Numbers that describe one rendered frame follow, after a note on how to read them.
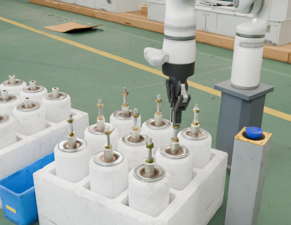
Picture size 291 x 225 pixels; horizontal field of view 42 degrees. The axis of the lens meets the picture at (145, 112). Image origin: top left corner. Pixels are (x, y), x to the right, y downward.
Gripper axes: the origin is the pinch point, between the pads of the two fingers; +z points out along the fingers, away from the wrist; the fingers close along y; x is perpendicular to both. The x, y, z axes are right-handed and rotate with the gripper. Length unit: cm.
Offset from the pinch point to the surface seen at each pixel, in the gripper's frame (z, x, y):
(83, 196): 17.2, 23.5, -4.0
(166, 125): 9.7, -2.1, 14.6
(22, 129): 16, 40, 34
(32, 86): 8, 37, 53
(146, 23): 29, -57, 278
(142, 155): 12.2, 7.4, 3.8
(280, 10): 3, -131, 169
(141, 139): 9.9, 6.7, 8.1
